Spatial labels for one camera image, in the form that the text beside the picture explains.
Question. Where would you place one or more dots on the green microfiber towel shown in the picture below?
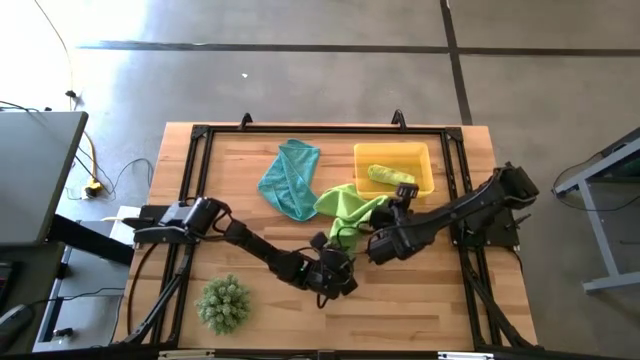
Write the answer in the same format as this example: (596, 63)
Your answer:
(342, 205)
(390, 175)

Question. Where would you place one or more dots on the black aluminium table frame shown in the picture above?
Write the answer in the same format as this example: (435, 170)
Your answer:
(325, 130)

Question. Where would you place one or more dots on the green artificial plant ball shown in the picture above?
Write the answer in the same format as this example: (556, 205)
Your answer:
(222, 305)

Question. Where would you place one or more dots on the grey metal frame desk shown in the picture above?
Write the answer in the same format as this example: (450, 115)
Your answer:
(612, 282)

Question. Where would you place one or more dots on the grey desk top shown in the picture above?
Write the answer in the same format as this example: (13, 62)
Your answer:
(35, 175)

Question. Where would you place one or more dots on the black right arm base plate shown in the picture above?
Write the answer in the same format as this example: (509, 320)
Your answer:
(502, 235)

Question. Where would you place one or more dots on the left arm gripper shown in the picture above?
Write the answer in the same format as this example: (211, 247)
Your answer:
(330, 270)

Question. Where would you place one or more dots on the yellow power plug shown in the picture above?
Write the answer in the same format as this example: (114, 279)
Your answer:
(94, 188)

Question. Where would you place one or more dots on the black computer mouse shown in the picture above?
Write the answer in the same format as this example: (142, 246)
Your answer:
(12, 322)

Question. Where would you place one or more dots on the black table clamp hook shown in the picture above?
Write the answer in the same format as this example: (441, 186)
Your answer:
(245, 115)
(398, 113)

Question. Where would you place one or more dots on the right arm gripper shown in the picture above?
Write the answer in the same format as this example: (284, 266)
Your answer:
(395, 227)

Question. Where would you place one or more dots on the yellow plastic basket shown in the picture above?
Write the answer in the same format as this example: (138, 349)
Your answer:
(380, 155)

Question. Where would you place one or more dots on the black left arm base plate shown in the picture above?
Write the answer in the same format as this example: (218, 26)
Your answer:
(150, 237)

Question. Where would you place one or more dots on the teal microfiber towel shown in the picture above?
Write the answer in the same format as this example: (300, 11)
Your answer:
(290, 180)

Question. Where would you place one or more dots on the black desk leg beam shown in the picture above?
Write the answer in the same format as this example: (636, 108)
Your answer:
(90, 242)

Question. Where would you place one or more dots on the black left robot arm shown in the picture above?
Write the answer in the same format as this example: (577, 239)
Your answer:
(265, 250)

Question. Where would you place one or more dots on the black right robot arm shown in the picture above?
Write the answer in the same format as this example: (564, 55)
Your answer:
(460, 210)

